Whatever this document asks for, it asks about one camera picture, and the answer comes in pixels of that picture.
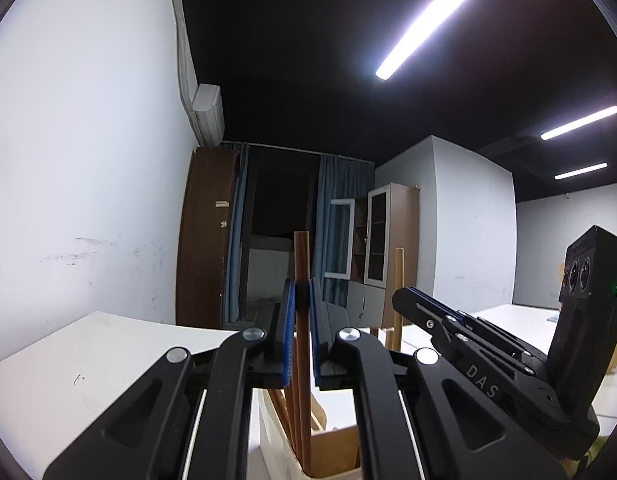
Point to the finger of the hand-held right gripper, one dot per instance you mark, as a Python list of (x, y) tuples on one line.
[(503, 342), (473, 372)]

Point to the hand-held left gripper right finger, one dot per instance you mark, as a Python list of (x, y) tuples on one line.
[(413, 435)]

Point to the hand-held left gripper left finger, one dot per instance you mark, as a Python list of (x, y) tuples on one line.
[(153, 420)]

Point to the cream plastic utensil holder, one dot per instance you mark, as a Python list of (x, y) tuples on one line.
[(333, 452)]

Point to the wooden glass-door cabinet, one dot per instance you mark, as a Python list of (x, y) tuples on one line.
[(406, 240)]

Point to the dark brown wooden door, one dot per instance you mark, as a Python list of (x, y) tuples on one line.
[(203, 250)]

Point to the white window sash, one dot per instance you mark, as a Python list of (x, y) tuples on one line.
[(339, 240)]

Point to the blue curtain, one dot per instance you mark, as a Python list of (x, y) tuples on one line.
[(236, 240), (338, 180)]

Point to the white air conditioner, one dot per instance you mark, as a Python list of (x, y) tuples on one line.
[(209, 112)]

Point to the long bright ceiling strip light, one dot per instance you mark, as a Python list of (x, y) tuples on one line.
[(426, 25)]

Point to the white wall pipe cover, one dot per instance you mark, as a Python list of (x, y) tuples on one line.
[(183, 45)]

